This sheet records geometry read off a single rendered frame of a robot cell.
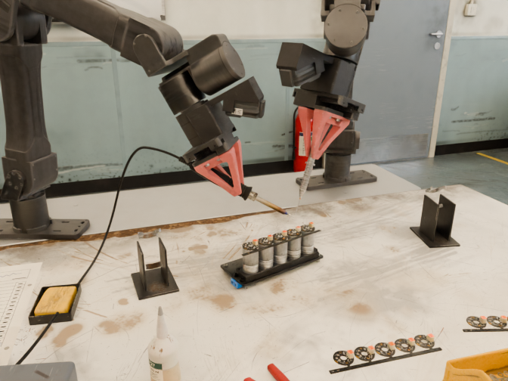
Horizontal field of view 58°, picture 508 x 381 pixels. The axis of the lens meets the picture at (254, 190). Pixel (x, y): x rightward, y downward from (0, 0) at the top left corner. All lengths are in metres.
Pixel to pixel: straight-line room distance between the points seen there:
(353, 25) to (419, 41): 3.32
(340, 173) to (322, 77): 0.46
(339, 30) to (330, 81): 0.08
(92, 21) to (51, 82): 2.48
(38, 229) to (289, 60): 0.56
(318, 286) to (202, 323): 0.19
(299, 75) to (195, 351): 0.39
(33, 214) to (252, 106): 0.47
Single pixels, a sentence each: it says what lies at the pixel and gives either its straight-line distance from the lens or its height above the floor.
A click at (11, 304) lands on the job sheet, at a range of 0.76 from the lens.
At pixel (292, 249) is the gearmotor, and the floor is 0.79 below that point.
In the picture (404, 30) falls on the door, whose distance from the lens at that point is 3.87.
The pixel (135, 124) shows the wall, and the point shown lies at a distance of 3.26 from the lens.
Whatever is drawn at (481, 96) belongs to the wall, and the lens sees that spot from 4.54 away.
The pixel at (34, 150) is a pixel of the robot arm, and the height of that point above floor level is 0.92.
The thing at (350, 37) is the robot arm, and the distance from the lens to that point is 0.65.
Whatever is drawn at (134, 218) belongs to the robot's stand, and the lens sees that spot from 0.97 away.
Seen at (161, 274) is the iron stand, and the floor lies 0.75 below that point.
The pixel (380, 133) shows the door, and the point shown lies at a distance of 3.90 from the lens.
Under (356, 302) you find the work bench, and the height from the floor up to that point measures 0.75.
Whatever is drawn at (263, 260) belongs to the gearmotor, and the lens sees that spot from 0.71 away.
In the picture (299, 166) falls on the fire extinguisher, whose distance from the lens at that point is 3.48.
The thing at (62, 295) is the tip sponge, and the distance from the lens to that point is 0.72.
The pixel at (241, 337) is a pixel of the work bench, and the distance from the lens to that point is 0.62.
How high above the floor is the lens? 1.13
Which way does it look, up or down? 21 degrees down
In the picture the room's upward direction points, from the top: straight up
